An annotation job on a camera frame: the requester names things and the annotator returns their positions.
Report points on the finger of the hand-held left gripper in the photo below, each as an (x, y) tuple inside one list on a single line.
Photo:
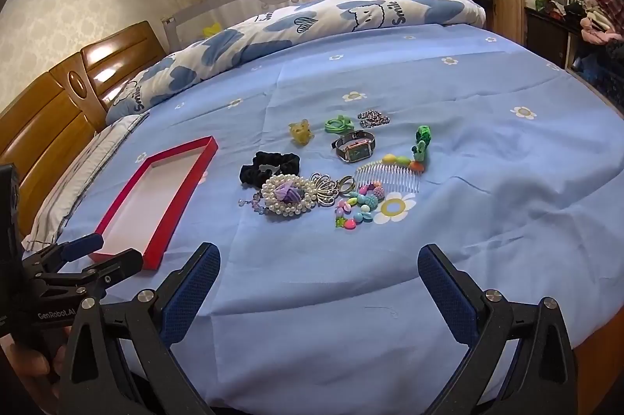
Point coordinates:
[(117, 264), (83, 245)]

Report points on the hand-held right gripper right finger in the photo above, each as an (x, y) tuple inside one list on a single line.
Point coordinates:
[(448, 293)]

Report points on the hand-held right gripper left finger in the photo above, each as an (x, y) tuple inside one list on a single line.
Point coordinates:
[(190, 293)]

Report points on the red shallow tray box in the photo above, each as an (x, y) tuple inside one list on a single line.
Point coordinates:
[(146, 200)]

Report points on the purple shell hair clip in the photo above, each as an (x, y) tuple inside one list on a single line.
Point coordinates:
[(288, 192)]

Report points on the black velvet scrunchie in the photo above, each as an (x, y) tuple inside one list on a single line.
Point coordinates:
[(273, 159)]

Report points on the yellow scrunchie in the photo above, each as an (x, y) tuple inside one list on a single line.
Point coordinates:
[(302, 133)]

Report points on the person's left hand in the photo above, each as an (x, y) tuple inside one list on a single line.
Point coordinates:
[(29, 368)]

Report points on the white striped pillow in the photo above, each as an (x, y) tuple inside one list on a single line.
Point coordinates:
[(73, 181)]

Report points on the blue floral bed sheet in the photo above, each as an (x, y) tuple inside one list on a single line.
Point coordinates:
[(487, 200)]

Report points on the wooden headboard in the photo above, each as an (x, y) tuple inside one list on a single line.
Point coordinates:
[(48, 127)]

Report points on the clear beaded hair comb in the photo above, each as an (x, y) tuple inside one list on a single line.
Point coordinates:
[(385, 176)]

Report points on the silver butterfly hair clip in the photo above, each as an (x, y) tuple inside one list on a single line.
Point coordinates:
[(325, 190)]

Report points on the yellow toy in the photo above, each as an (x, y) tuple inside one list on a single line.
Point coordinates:
[(212, 30)]

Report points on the dark cabinet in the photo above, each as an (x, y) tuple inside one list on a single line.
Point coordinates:
[(546, 34)]

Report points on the blue heart pattern pillow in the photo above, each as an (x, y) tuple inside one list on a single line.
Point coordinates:
[(341, 13)]

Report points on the pile of clothes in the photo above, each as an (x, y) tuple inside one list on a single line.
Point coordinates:
[(602, 10)]

